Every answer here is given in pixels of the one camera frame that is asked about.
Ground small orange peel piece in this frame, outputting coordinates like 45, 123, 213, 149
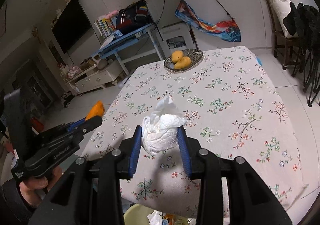
85, 101, 105, 120

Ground white paper towel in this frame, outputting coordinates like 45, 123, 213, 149
142, 95, 187, 155

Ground floral tablecloth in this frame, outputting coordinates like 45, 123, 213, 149
82, 46, 306, 217

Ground black television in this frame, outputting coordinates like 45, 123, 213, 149
52, 0, 92, 53

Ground yellow mango near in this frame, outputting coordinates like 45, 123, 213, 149
174, 56, 191, 70

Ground woven wire fruit basket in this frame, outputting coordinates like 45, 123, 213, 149
164, 49, 203, 72

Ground white plastic stool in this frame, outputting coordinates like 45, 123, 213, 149
156, 22, 197, 59

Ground yellow mango far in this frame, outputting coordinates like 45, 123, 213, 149
171, 50, 184, 64

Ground yellow trash bin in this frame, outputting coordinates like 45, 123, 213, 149
124, 204, 189, 225

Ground row of books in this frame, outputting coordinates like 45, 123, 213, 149
94, 10, 119, 38

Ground left hand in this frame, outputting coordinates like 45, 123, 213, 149
19, 165, 62, 208

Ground yellow mango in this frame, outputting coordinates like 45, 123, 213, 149
174, 56, 191, 70
171, 50, 184, 64

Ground colourful painted fabric bag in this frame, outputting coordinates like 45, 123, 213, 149
175, 0, 241, 42

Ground wooden chair with cushion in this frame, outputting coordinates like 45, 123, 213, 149
265, 0, 300, 71

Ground black folded chairs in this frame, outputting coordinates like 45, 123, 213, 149
283, 2, 319, 107

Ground blue study desk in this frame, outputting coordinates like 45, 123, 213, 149
92, 23, 164, 76

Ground cream drawer cabinet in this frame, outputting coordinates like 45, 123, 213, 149
65, 61, 123, 95

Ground black striped backpack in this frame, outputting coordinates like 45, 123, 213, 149
116, 0, 153, 35

